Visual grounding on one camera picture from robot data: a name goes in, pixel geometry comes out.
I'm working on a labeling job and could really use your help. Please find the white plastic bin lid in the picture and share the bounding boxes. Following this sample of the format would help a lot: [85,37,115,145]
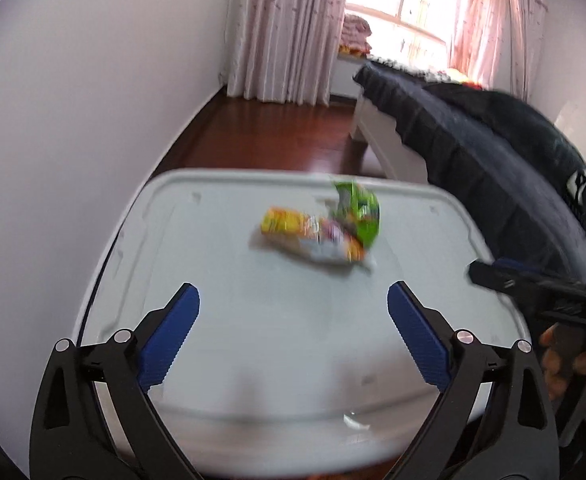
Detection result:
[82,170,528,478]

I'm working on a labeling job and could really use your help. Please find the dark blue bed blanket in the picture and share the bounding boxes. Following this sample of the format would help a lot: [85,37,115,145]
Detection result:
[354,63,586,281]

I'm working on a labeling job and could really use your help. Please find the pink curtain left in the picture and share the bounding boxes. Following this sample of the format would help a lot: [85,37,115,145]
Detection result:
[225,0,345,105]

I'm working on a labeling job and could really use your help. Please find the pink curtain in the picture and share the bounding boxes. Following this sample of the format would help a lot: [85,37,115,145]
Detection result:
[449,0,548,102]
[225,0,345,105]

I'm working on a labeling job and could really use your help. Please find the folded pink quilts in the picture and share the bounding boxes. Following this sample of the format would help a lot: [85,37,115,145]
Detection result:
[339,14,372,58]

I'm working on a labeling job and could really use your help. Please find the green snack wrapper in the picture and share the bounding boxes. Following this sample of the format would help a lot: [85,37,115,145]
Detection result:
[331,181,381,249]

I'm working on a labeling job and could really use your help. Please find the white bed frame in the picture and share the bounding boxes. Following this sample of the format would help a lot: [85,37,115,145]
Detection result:
[349,94,427,184]

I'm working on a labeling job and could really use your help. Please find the yellow orange jelly pouch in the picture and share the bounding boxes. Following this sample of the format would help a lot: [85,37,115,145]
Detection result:
[259,207,377,270]

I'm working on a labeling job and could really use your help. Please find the right hand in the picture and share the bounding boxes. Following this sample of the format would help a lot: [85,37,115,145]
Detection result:
[539,325,586,400]

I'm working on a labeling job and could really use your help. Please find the pink curtain right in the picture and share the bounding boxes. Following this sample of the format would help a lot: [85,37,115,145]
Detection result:
[449,0,548,102]

